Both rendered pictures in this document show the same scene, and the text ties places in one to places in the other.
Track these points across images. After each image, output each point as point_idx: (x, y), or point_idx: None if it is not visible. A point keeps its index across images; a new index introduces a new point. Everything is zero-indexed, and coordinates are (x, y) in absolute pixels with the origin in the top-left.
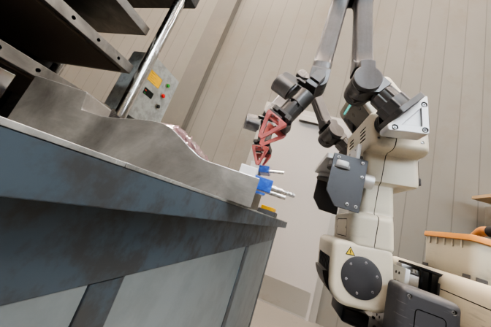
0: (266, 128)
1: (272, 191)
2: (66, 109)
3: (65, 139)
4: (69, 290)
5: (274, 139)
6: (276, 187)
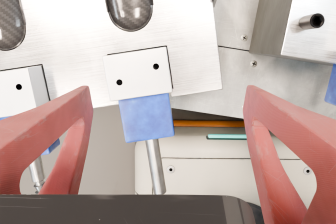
0: (313, 138)
1: (148, 155)
2: None
3: None
4: None
5: (263, 206)
6: (29, 167)
